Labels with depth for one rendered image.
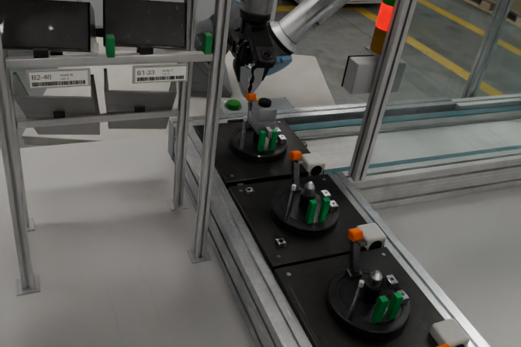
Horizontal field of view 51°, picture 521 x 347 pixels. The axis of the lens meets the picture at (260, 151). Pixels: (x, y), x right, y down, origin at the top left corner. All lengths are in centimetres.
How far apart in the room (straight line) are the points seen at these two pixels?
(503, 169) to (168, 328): 97
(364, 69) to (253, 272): 47
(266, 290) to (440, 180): 63
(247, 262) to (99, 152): 59
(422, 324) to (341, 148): 62
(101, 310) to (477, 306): 74
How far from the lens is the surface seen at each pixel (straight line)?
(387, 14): 112
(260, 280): 97
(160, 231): 120
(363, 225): 109
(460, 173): 148
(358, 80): 115
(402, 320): 94
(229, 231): 106
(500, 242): 142
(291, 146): 132
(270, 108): 122
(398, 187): 136
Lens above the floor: 166
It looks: 33 degrees down
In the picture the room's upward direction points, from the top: 9 degrees clockwise
